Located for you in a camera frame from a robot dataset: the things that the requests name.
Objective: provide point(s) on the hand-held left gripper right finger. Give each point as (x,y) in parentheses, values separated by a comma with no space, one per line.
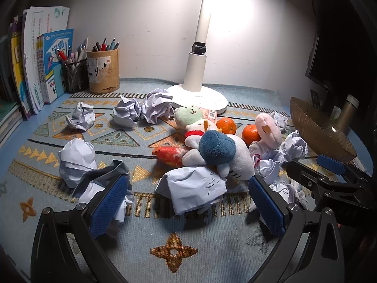
(266,206)

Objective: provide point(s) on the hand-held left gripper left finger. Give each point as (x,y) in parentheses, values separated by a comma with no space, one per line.
(109,203)

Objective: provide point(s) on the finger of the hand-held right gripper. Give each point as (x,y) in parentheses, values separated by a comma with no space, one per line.
(330,161)
(303,175)

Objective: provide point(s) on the white paper ball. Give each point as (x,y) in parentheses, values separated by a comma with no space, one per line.
(268,168)
(279,119)
(294,147)
(126,112)
(77,162)
(157,106)
(285,191)
(82,116)

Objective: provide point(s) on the golden ribbed glass bowl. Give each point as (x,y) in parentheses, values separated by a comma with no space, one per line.
(318,129)

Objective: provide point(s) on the pink plush toy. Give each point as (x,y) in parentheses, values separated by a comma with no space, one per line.
(266,129)

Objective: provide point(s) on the orange mandarin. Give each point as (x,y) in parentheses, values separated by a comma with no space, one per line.
(226,125)
(250,132)

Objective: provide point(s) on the blue white shark plush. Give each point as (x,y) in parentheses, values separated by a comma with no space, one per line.
(221,150)

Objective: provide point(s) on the paper with handwriting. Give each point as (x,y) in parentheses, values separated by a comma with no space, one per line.
(191,188)

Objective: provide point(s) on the red orange snack packet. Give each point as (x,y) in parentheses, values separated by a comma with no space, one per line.
(169,153)

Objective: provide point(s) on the white bear plush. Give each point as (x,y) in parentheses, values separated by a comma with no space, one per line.
(201,126)

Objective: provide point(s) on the green bear face plush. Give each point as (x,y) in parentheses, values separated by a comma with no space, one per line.
(188,115)

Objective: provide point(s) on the golden thermos bottle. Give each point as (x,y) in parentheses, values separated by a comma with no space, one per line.
(347,115)

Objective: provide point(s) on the patterned blue woven mat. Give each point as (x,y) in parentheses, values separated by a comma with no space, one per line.
(176,233)

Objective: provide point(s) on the black computer monitor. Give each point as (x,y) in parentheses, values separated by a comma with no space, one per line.
(327,35)

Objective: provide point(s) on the black mesh pen holder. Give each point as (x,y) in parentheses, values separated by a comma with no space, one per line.
(75,75)

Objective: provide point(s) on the bamboo pen holder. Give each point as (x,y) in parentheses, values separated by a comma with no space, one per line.
(103,70)

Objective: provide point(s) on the stack of flat books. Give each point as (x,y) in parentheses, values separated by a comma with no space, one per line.
(7,118)

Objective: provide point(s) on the blue cover workbook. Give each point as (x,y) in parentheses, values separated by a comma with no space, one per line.
(56,62)

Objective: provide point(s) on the white desk lamp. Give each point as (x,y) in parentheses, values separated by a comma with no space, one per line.
(194,70)

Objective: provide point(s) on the bundle of red white pens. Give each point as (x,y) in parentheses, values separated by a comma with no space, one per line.
(70,54)

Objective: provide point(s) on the bundle of grey pens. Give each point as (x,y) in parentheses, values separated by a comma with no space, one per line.
(104,45)

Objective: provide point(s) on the row of upright books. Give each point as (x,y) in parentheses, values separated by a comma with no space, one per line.
(29,64)

